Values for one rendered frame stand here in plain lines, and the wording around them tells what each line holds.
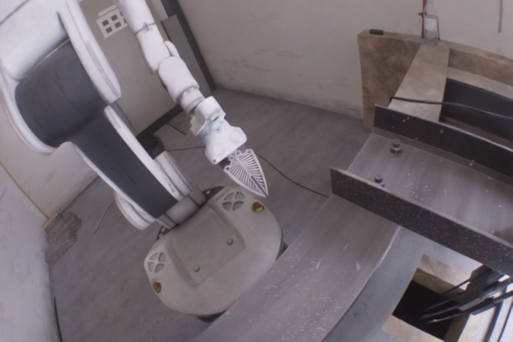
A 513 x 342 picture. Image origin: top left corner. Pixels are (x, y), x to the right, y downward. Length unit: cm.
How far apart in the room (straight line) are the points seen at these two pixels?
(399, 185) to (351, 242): 14
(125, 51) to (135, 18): 178
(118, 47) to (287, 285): 230
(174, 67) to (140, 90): 188
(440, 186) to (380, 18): 102
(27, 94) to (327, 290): 56
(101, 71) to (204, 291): 67
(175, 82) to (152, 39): 14
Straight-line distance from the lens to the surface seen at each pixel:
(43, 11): 46
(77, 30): 42
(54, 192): 293
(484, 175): 52
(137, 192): 61
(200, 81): 267
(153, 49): 59
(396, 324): 104
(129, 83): 239
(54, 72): 41
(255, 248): 75
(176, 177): 65
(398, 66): 125
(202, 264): 87
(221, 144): 50
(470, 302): 74
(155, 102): 248
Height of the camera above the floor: 101
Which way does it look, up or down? 39 degrees down
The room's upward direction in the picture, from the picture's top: 23 degrees counter-clockwise
